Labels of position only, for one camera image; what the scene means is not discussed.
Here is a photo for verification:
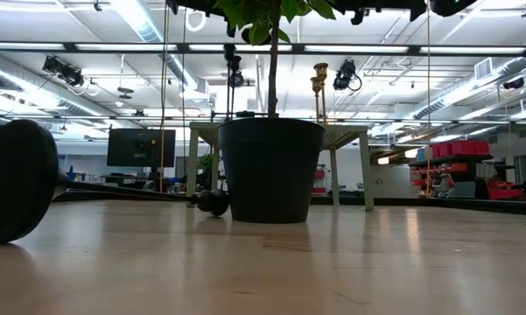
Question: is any white cable loop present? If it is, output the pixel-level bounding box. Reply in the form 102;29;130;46
184;8;207;33

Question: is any black frame cross beam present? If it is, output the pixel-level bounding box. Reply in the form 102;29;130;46
0;41;526;57

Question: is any black monitor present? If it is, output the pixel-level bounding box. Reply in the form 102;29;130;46
106;128;177;168

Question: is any yellow hanging cable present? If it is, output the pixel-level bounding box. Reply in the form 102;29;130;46
158;0;169;193
425;0;433;199

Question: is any black table edge rail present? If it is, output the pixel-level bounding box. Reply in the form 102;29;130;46
310;195;526;217

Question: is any green leafy potted tree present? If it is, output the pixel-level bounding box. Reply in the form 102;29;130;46
218;0;338;119

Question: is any gold candlestick holder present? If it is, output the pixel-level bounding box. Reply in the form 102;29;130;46
310;76;323;125
313;62;330;126

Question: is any silver ventilation duct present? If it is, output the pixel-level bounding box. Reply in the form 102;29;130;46
413;56;526;120

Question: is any white background table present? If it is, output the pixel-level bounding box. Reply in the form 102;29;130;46
186;121;375;212

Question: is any shelf with red bins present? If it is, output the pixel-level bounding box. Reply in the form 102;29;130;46
409;139;526;201

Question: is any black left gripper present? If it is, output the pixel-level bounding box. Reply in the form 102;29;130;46
165;0;273;46

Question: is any black plant pot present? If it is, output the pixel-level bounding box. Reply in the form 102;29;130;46
216;116;326;225

